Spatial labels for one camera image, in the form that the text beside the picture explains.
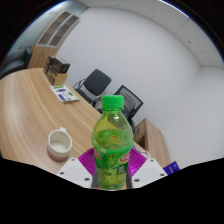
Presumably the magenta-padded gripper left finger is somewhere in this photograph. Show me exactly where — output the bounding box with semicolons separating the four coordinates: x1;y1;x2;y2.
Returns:
55;148;98;188

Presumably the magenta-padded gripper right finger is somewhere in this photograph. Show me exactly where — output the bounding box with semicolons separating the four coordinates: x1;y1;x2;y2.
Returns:
128;148;168;188

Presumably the green drink bottle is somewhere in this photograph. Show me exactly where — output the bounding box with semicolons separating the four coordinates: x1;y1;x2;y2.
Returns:
90;94;135;191

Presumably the purple package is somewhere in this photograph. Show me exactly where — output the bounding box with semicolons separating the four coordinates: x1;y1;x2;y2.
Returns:
163;160;181;176

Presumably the white and brown cup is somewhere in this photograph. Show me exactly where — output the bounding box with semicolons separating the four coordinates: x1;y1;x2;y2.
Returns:
46;126;74;162

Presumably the wooden side desk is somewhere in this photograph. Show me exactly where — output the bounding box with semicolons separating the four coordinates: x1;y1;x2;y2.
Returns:
132;117;172;168

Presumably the grey mesh office chair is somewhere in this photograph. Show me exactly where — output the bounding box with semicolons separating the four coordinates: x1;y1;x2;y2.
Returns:
93;84;145;133

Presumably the white and green leaflet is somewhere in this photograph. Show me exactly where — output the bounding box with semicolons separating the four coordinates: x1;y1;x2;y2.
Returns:
50;84;81;104

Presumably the black office chair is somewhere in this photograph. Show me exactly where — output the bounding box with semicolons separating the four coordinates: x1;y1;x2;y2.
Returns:
72;68;113;105

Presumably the brown cardboard box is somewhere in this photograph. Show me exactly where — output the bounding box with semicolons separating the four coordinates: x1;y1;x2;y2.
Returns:
46;69;69;87

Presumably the black box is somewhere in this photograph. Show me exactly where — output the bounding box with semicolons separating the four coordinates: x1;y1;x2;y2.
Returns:
42;55;71;76

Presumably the wooden shelf cabinet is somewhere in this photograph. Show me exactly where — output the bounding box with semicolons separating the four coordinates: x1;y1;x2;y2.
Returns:
27;9;82;70

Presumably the black armchair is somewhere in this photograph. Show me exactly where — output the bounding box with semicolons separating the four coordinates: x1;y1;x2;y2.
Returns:
0;48;33;79

